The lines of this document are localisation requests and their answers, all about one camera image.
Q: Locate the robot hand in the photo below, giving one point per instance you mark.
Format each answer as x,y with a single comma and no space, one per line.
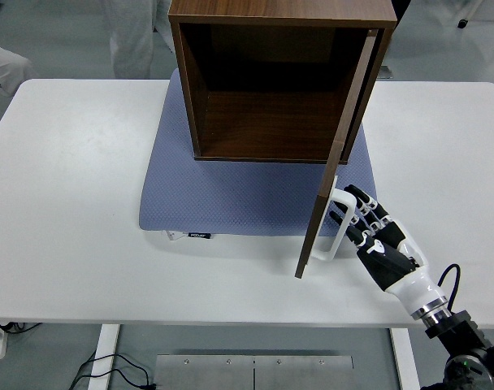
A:
409,280

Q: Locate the brown wooden cabinet door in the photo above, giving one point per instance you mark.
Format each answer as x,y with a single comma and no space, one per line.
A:
336,162

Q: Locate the brown wooden cabinet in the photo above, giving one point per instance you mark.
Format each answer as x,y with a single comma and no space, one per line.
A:
271,8

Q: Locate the white table leg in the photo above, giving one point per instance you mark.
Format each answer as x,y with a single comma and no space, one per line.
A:
105,357
405,357

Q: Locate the grey metal plate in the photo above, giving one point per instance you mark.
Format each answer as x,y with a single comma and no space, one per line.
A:
202,373
304,373

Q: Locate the blue-grey textured mat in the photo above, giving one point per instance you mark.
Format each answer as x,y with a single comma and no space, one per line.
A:
230,195

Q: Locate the black mat label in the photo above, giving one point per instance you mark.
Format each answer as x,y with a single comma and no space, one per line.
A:
199,235

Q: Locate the white mat tag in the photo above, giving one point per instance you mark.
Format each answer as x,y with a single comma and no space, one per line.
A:
172,235

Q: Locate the black chair caster leg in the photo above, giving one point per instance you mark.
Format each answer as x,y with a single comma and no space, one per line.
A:
463,23

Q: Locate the person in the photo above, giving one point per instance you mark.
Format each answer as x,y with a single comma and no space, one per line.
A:
129,40
3,73

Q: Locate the grey floor bracket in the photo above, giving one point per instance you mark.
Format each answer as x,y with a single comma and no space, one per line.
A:
386,72

